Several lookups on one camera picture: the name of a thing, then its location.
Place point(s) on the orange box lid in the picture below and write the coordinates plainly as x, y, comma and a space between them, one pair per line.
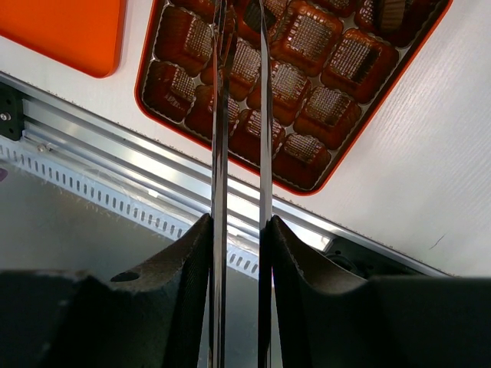
84, 35

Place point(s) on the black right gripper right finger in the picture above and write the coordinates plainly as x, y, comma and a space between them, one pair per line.
330, 317

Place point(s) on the silver metal tongs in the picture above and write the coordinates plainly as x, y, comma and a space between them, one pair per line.
224, 51

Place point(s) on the orange chocolate box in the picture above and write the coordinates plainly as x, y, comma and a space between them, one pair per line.
333, 63

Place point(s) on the aluminium mounting rail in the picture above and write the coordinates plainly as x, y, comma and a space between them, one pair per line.
173, 177

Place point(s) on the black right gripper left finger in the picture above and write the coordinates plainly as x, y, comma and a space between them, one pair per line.
148, 316

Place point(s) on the perforated cable duct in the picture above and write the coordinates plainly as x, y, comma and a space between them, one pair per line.
59, 214

